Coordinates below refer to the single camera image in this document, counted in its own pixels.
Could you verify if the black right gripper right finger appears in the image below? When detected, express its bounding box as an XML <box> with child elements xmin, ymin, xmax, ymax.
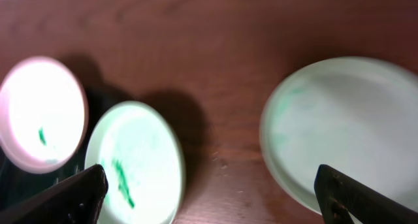
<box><xmin>314</xmin><ymin>165</ymin><xmax>417</xmax><ymax>224</ymax></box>

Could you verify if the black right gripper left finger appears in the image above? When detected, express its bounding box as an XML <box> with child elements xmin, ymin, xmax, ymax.
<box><xmin>1</xmin><ymin>165</ymin><xmax>108</xmax><ymax>224</ymax></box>

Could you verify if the light green stained plate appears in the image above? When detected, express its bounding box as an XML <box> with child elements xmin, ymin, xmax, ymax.
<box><xmin>84</xmin><ymin>101</ymin><xmax>185</xmax><ymax>224</ymax></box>

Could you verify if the round black tray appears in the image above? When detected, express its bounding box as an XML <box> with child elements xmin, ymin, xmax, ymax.
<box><xmin>1</xmin><ymin>87</ymin><xmax>132</xmax><ymax>211</ymax></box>

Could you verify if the white plate with green stain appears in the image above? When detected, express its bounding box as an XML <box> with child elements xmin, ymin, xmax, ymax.
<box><xmin>1</xmin><ymin>56</ymin><xmax>88</xmax><ymax>174</ymax></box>

